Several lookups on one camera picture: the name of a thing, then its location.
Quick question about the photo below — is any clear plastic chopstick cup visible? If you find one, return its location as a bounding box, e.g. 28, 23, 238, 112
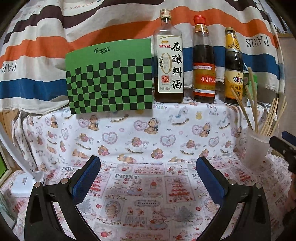
241, 128, 271, 171

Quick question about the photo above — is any yellow label oyster sauce bottle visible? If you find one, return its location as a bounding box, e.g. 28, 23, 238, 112
224, 27, 243, 105

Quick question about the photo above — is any baby bear print cloth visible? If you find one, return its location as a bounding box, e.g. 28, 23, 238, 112
13, 99, 254, 171

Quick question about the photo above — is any red print patterned tablecloth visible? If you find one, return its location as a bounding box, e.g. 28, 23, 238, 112
0, 152, 295, 241

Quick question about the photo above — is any red cap vinegar bottle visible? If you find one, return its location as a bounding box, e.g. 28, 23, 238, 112
193, 15, 216, 103

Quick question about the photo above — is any clear cooking wine bottle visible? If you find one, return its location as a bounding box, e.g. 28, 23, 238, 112
153, 9, 184, 103

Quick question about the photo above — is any green checkered box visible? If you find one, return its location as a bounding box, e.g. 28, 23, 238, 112
65, 39, 153, 114

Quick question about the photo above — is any striped Hermes Paris curtain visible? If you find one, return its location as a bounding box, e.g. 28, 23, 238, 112
1, 1, 285, 113

